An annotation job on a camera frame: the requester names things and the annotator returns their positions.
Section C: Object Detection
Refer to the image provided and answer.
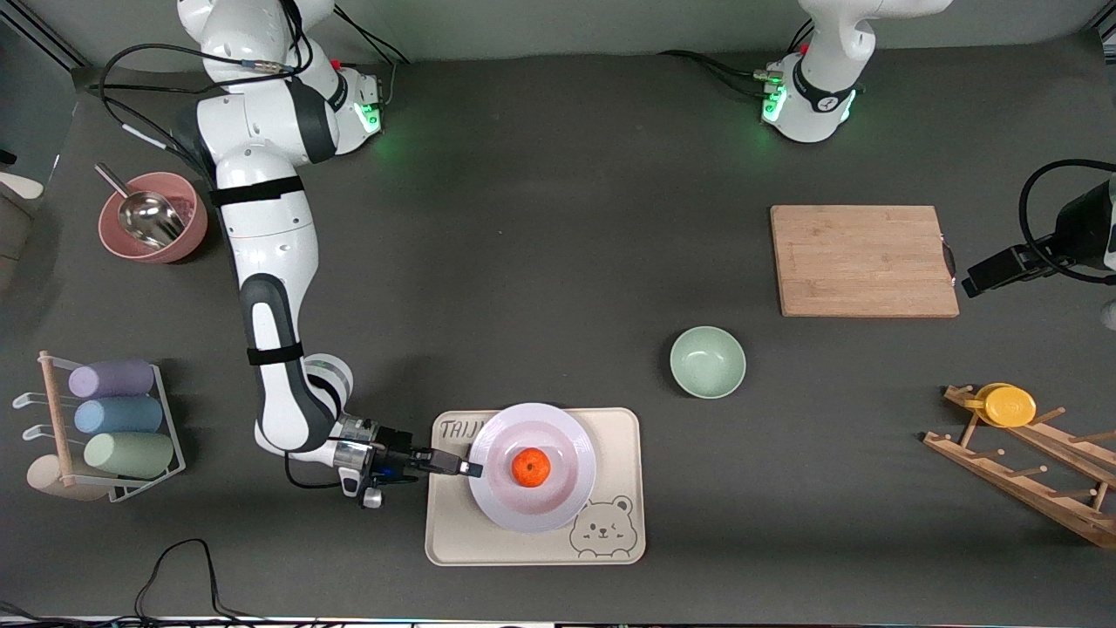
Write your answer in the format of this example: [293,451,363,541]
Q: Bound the pale green bowl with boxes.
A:
[670,326,747,400]

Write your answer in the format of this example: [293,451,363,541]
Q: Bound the black left base cables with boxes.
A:
[658,50,770,99]

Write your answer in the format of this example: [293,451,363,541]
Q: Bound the yellow mug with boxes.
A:
[963,382,1038,428]

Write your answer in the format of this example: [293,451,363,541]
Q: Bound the white wire cup rack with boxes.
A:
[12,351,187,503]

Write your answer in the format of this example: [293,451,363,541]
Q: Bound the black loose cable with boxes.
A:
[0,538,262,628]

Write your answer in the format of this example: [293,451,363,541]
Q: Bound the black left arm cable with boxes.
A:
[1018,160,1116,285]

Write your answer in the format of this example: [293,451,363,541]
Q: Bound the black base cables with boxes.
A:
[331,7,415,67]
[658,50,770,99]

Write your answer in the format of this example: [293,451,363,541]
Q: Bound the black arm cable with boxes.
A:
[1018,160,1116,285]
[98,0,350,491]

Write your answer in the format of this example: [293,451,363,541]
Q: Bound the cream bear print tray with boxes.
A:
[425,407,647,567]

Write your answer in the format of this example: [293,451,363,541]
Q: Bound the black metal frame bar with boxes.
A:
[0,0,90,71]

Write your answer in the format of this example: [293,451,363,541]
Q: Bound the purple cup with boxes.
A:
[68,359,156,399]

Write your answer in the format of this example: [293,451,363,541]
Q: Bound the pink bowl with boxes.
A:
[98,172,210,264]

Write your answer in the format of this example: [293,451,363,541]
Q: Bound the wooden mug rack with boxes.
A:
[922,384,1116,550]

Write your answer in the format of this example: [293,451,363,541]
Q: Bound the wooden cutting board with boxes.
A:
[770,205,961,318]

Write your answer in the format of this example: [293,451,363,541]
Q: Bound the green cup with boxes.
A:
[84,432,175,479]

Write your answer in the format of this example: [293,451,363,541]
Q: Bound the metal scoop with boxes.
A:
[94,163,186,249]

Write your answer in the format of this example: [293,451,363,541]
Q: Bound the orange fruit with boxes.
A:
[511,447,552,488]

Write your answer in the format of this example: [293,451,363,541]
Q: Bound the blue cup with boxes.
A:
[74,397,165,435]

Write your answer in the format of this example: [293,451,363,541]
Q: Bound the beige cup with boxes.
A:
[26,454,111,502]

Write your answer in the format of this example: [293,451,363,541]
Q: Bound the white round plate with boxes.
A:
[468,402,598,535]

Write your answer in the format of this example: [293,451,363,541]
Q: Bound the black right base cables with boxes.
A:
[331,7,415,67]

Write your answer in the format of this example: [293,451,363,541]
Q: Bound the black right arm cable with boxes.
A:
[98,0,350,491]

